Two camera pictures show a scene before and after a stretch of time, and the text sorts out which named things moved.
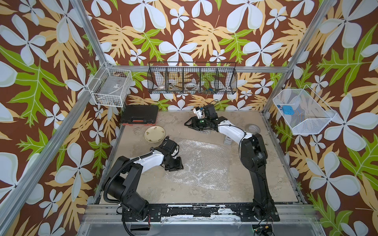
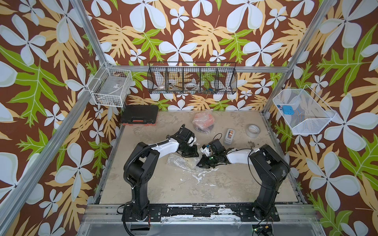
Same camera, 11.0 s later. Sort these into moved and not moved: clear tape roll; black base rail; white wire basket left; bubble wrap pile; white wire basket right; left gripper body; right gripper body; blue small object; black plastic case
Moved: right gripper body; bubble wrap pile; left gripper body
Not moved: blue small object; clear tape roll; black base rail; black plastic case; white wire basket right; white wire basket left
